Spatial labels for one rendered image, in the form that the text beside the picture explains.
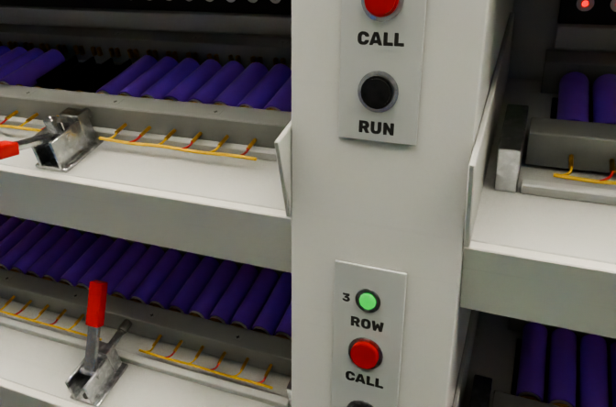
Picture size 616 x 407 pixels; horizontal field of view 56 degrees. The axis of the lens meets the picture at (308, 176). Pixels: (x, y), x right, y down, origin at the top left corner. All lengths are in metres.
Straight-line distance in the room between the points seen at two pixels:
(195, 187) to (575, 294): 0.22
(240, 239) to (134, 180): 0.08
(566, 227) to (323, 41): 0.15
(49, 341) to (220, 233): 0.26
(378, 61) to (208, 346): 0.29
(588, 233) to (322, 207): 0.13
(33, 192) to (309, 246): 0.21
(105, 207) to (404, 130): 0.21
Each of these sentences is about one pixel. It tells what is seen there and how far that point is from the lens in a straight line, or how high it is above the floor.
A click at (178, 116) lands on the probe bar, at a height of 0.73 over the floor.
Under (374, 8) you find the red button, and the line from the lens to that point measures 0.28.
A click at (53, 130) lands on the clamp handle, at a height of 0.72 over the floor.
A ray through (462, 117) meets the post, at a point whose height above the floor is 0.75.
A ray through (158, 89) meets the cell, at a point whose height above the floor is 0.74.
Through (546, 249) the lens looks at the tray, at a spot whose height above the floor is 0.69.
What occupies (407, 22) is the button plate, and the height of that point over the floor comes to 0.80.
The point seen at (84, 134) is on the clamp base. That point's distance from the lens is 0.43.
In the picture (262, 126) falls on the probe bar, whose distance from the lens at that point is 0.37.
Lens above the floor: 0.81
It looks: 19 degrees down
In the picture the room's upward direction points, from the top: 1 degrees clockwise
